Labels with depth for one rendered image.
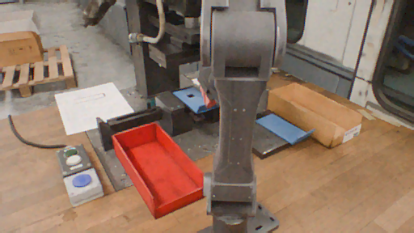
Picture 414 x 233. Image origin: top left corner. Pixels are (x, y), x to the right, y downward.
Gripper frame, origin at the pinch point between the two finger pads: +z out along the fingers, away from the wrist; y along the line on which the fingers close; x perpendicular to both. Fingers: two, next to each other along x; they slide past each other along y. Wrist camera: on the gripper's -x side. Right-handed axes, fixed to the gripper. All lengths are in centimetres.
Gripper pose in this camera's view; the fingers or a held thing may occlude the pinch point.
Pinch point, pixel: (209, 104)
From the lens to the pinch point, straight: 78.4
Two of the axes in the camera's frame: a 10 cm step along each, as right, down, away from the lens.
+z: -2.7, 5.3, 8.0
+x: -8.4, 2.7, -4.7
